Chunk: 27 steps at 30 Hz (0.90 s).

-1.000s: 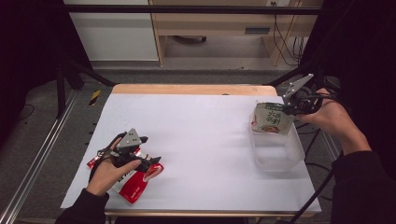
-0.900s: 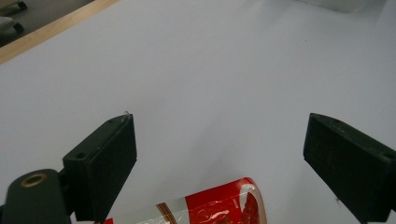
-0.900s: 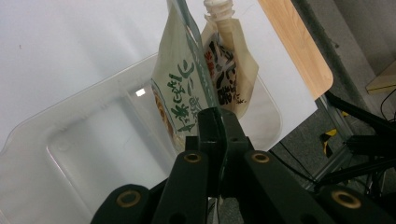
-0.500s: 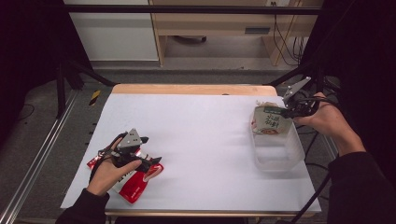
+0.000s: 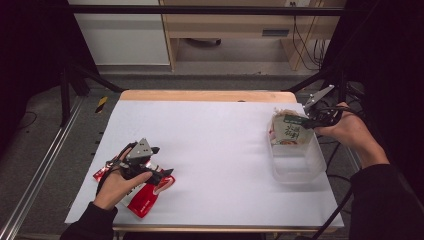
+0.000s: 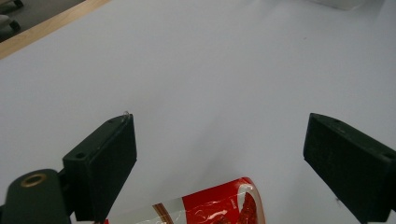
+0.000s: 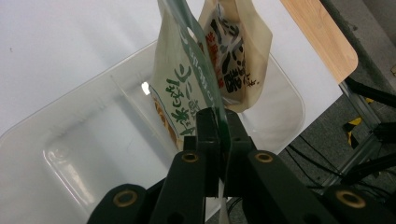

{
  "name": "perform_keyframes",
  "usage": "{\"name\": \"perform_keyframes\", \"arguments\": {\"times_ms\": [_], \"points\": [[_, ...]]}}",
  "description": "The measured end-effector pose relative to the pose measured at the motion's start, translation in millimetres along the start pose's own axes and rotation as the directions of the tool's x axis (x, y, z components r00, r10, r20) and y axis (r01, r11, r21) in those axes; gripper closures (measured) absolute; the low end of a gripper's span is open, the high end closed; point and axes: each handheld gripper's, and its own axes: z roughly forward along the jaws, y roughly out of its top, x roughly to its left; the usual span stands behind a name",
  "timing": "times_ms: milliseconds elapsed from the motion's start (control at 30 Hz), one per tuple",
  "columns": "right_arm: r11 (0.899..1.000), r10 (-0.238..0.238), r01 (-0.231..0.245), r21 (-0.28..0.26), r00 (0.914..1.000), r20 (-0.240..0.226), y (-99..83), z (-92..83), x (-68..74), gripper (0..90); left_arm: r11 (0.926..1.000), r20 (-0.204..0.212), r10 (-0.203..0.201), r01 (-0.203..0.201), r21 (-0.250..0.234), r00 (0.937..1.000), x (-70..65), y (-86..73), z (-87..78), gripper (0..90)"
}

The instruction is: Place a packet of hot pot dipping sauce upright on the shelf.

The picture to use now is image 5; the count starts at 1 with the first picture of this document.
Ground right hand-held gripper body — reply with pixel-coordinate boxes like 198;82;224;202
303;84;345;130

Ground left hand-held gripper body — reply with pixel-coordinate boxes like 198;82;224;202
114;137;158;183

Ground beige and green seasoning packet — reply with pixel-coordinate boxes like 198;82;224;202
270;109;315;147

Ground red and white seasoning packet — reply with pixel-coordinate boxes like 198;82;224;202
92;156;177;219

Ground clear plastic container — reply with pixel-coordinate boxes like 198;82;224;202
266;109;328;185

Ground person's right hand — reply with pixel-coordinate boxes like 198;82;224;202
313;101;378;158

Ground person's left hand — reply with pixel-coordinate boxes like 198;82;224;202
93;148;154;212

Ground black metal stand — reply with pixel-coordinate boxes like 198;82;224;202
283;64;349;103
59;61;127;128

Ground black and yellow tape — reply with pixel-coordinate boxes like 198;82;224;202
94;95;110;115

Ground wooden table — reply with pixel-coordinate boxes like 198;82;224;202
112;89;338;234

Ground black curtain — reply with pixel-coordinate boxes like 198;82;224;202
0;0;101;158
321;0;424;201

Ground white cabinet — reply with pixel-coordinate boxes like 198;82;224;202
67;0;172;67

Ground wooden desk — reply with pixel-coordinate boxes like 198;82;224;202
159;0;348;72

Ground black metal crossbar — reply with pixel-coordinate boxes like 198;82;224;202
66;4;348;17

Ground black cables at desk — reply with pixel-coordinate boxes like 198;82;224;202
290;1;331;72

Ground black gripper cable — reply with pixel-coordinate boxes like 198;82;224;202
309;133;355;240

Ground aluminium rail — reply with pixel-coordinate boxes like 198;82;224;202
0;95;85;240

